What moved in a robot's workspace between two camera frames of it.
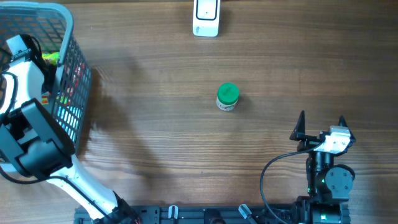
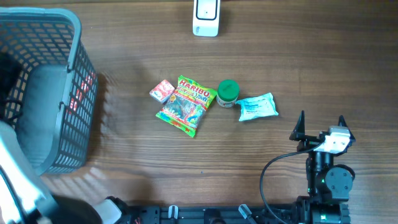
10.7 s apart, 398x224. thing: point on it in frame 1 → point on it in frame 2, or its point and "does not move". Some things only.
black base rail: [212, 214] does not move
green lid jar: [228, 94] does not move
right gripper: [309, 142] does not move
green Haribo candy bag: [53, 57] → [185, 108]
